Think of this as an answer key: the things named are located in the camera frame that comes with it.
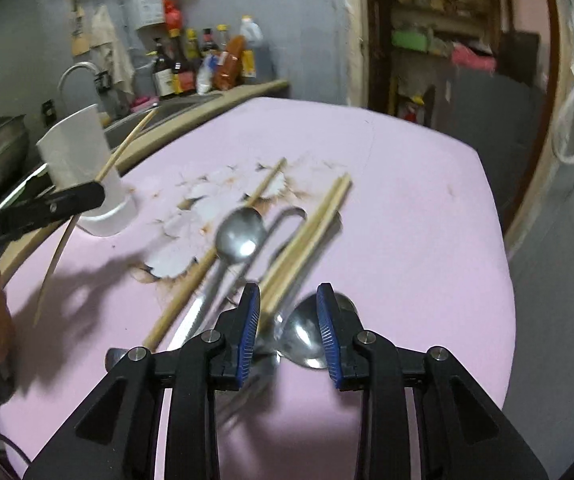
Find red label sauce bottle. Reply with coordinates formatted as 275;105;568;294
201;27;220;58

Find red cloth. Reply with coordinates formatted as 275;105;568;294
452;45;498;73

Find steel sink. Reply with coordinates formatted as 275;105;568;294
102;92;222;148

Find metal pot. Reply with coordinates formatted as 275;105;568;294
0;114;30;181

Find white wall box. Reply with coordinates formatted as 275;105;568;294
126;0;166;31

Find metal tongs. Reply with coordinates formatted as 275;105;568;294
194;206;308;331

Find wooden knife holder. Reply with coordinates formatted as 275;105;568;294
71;0;92;57

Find white plastic cup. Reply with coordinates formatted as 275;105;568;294
36;104;138;237

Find metal spoon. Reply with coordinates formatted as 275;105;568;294
274;292;355;370
167;206;268;356

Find white and blue packet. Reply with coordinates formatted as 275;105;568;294
195;52;220;95

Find wooden chopstick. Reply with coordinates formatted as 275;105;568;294
258;176;345;293
143;157;288;352
266;180;352;311
33;108;158;328

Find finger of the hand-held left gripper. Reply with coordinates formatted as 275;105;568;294
0;181;106;242

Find steel faucet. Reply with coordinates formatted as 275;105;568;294
58;61;102;126

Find cooking oil jug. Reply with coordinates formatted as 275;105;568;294
238;16;264;83

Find beige hanging towel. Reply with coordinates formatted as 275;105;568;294
91;4;135;96

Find wooden door frame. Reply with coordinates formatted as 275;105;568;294
342;0;382;108

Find large soy sauce bottle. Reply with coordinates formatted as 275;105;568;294
171;30;196;96

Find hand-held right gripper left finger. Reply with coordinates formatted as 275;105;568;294
24;282;262;480

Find dark pump bottle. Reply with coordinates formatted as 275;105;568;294
153;37;176;100

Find wooden shelf unit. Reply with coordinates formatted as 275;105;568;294
382;0;502;116

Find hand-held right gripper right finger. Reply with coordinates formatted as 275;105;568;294
315;282;550;480

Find metal fork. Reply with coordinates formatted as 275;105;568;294
212;310;288;426

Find orange spice packet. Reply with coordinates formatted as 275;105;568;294
212;35;245;92

